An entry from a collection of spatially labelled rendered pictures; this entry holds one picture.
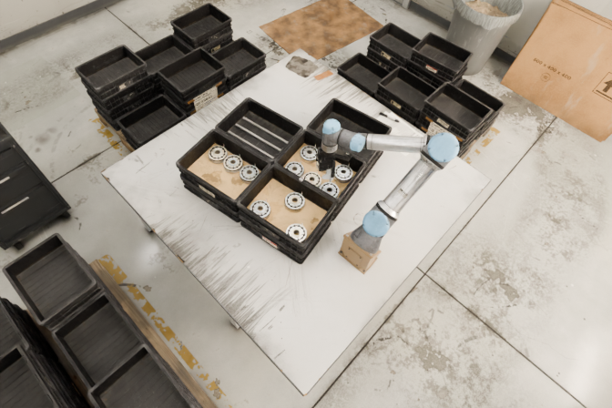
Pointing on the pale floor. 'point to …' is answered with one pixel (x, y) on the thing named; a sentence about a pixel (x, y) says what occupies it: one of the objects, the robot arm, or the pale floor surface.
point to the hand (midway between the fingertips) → (330, 176)
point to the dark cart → (24, 194)
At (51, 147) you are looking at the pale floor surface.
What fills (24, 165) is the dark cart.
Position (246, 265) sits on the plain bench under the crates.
